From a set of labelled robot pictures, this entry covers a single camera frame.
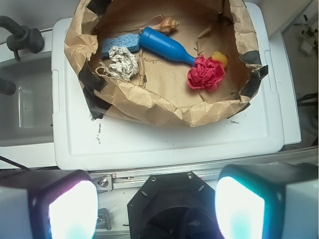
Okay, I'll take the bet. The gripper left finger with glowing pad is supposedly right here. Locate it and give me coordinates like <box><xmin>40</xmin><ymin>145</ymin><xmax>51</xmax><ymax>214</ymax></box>
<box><xmin>0</xmin><ymin>170</ymin><xmax>98</xmax><ymax>239</ymax></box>

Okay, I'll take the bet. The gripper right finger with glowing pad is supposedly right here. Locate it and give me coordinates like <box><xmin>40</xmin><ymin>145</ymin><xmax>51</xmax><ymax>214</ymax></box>
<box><xmin>215</xmin><ymin>163</ymin><xmax>319</xmax><ymax>239</ymax></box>

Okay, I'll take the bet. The blue sponge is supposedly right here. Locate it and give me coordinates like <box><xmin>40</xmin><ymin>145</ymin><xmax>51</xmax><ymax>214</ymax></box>
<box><xmin>101</xmin><ymin>33</ymin><xmax>140</xmax><ymax>58</ymax></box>

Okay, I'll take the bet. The white sink basin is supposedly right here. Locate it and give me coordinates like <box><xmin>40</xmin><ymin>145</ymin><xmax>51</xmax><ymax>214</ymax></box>
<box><xmin>0</xmin><ymin>52</ymin><xmax>53</xmax><ymax>147</ymax></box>

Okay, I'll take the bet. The crumpled red paper ball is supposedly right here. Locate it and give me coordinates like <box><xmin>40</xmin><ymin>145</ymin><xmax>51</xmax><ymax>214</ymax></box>
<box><xmin>187</xmin><ymin>55</ymin><xmax>225</xmax><ymax>91</ymax></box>

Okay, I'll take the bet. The crumpled brown paper bag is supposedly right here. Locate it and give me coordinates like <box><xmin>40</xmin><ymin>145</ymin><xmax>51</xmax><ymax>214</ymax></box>
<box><xmin>64</xmin><ymin>0</ymin><xmax>268</xmax><ymax>127</ymax></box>

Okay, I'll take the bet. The yellow rubber toy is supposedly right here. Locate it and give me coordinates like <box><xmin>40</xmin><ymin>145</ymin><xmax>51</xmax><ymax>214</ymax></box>
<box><xmin>212</xmin><ymin>51</ymin><xmax>228</xmax><ymax>69</ymax></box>

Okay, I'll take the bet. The crumpled white newspaper ball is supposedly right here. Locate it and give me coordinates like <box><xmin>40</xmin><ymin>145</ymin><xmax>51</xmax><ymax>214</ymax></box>
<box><xmin>106</xmin><ymin>46</ymin><xmax>140</xmax><ymax>82</ymax></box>

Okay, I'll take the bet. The black faucet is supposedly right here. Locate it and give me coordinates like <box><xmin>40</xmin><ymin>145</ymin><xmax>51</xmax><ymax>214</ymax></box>
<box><xmin>0</xmin><ymin>15</ymin><xmax>45</xmax><ymax>61</ymax></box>

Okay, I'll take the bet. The blue plastic bottle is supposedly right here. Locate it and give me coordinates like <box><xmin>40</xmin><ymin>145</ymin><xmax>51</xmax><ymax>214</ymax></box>
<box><xmin>139</xmin><ymin>27</ymin><xmax>195</xmax><ymax>66</ymax></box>

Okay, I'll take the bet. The orange seashell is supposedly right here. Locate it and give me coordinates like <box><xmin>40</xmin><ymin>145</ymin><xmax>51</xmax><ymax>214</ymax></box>
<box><xmin>152</xmin><ymin>17</ymin><xmax>180</xmax><ymax>35</ymax></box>

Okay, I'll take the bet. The metal corner bracket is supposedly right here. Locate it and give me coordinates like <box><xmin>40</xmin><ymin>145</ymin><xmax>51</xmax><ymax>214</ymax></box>
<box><xmin>96</xmin><ymin>175</ymin><xmax>113</xmax><ymax>193</ymax></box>

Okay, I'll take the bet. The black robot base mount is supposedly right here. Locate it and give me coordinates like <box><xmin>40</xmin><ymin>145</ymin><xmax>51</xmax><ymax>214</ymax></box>
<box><xmin>127</xmin><ymin>171</ymin><xmax>223</xmax><ymax>239</ymax></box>

